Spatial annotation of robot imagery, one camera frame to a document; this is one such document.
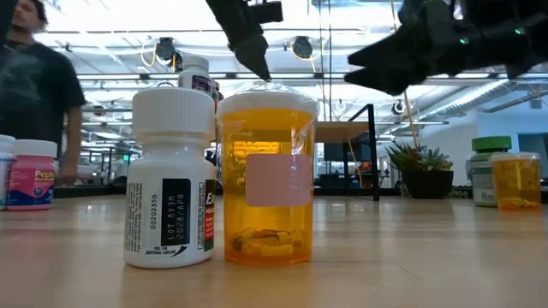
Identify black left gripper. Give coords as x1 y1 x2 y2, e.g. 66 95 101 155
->
205 0 272 81

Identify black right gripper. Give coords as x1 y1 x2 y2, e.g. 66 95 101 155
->
344 0 476 96

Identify white cap maroon label bottle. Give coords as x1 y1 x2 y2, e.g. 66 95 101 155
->
177 55 223 104

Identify orange vial pink label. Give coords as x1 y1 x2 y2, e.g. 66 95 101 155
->
216 81 321 267

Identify green cap medicine bottle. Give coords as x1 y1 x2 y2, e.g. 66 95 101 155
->
469 135 513 209

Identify small white Excedrin bottle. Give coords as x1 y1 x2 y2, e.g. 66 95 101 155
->
122 87 217 270

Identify orange pill vial white cap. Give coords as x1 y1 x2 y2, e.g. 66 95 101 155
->
490 152 543 212

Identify pink Pepto bottle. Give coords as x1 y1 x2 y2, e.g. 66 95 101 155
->
6 139 59 212

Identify white cap blue label bottle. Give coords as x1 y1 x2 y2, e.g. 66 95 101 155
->
0 134 16 210

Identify wooden shelf black legs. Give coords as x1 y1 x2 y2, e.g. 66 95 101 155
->
314 104 384 203

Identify potted succulent plant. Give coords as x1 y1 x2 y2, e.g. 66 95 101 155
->
386 142 455 200

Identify person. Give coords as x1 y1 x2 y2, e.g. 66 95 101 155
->
0 0 86 186

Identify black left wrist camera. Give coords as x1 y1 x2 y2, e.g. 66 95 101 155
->
247 1 284 25

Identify black ceiling cable reel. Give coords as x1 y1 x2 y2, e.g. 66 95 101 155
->
153 37 185 73
292 36 314 60

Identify yellow hanging cable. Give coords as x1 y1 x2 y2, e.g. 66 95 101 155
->
402 92 420 151

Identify black table frame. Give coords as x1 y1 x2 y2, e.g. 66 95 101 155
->
51 184 548 204

